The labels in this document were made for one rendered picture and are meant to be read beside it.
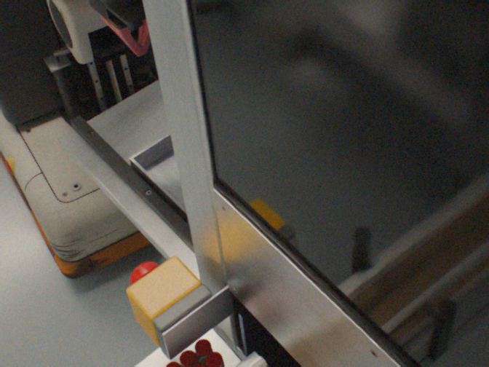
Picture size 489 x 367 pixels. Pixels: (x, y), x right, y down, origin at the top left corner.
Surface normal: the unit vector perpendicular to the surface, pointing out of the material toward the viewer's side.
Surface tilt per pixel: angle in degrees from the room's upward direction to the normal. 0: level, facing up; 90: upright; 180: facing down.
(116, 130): 0
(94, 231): 90
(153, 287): 0
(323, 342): 90
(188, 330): 90
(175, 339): 90
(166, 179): 0
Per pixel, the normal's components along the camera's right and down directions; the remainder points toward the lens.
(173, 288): -0.07, -0.62
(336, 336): -0.77, 0.52
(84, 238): 0.50, 0.65
